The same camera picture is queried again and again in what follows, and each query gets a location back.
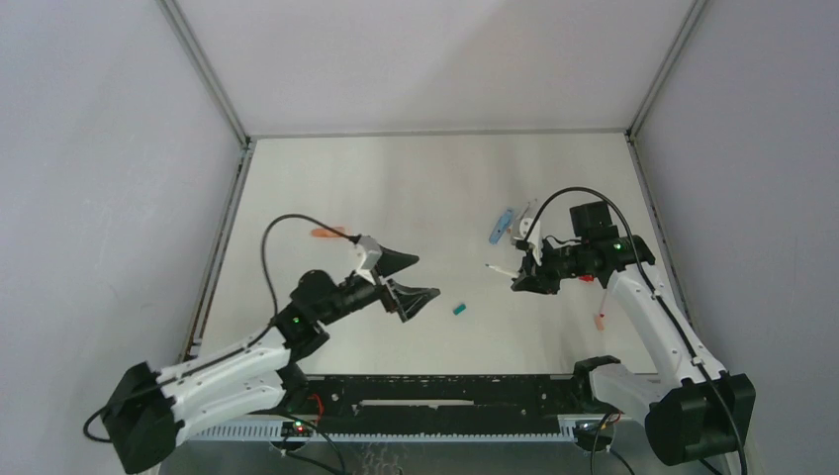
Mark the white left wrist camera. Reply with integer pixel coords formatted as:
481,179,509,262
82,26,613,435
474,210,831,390
356,235,382,273

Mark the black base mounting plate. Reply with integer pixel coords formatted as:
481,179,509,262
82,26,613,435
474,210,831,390
265,374,611,436

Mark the white marker green end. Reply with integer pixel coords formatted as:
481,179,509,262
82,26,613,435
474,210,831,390
485,263,518,279

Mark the white pen orange tip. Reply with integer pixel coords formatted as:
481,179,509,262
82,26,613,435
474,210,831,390
510,201,532,234

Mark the blue translucent highlighter pen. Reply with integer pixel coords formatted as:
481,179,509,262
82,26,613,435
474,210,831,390
489,208,515,245

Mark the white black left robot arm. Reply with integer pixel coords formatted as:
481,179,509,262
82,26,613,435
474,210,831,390
92,237,440,474

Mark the orange translucent highlighter pen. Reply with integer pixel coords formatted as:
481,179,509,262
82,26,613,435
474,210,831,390
310,228,345,238

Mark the white pen green tip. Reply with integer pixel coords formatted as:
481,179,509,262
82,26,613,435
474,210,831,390
517,199,538,221

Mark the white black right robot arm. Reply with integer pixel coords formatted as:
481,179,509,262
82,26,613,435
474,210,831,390
512,200,756,473

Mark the black cable on base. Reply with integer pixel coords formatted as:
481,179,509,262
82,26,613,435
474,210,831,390
268,413,408,475

